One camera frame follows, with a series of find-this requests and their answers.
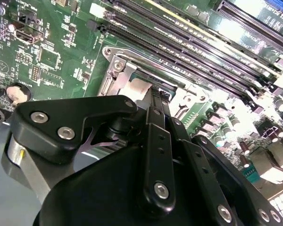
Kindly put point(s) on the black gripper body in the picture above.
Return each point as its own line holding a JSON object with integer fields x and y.
{"x": 96, "y": 200}

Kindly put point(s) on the silver CPU plate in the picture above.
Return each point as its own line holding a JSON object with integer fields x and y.
{"x": 139, "y": 86}

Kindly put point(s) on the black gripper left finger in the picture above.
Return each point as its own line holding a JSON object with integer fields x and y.
{"x": 61, "y": 110}

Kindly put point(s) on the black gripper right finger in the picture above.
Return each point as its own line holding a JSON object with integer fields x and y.
{"x": 193, "y": 164}

